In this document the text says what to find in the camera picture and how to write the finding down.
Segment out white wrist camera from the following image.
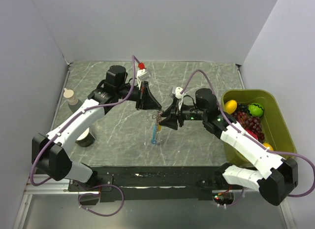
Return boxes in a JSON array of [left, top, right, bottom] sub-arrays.
[[136, 63, 151, 87], [170, 87, 184, 99]]

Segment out red toy fruit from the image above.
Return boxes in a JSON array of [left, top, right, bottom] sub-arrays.
[[246, 129, 258, 140]]

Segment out black paper cup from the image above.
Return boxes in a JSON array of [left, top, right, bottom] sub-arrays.
[[75, 128, 96, 148]]

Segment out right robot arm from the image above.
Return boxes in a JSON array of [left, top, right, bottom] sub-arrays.
[[160, 87, 298, 206]]

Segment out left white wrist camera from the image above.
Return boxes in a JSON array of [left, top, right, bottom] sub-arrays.
[[136, 63, 151, 87]]

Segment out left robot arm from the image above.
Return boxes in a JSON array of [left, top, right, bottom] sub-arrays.
[[31, 63, 161, 191]]

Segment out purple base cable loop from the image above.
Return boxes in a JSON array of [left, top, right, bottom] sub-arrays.
[[78, 184, 125, 217]]

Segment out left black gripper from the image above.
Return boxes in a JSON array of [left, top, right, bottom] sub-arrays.
[[116, 81, 161, 110]]

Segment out grey bottle beige cap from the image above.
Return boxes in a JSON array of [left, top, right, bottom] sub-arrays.
[[63, 88, 83, 113]]

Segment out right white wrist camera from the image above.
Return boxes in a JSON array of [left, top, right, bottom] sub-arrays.
[[170, 87, 184, 99]]

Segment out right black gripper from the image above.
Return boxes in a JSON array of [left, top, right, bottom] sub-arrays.
[[158, 99, 206, 131]]

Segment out orange toy fruit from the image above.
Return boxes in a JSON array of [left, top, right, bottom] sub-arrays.
[[263, 143, 274, 151]]

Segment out olive green plastic bin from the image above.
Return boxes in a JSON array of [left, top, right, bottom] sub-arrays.
[[221, 90, 296, 153]]

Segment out metal keyring with small rings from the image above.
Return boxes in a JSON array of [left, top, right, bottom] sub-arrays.
[[152, 109, 164, 125]]

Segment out light blue key handle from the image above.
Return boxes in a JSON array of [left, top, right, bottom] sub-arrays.
[[151, 123, 158, 144]]

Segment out purple toy grapes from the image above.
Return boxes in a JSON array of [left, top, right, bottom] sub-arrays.
[[232, 103, 265, 143]]

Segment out green toy watermelon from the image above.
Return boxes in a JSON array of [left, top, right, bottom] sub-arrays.
[[248, 103, 264, 117]]

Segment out yellow toy lemon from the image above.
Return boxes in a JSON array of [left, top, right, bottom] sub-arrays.
[[224, 99, 238, 114]]

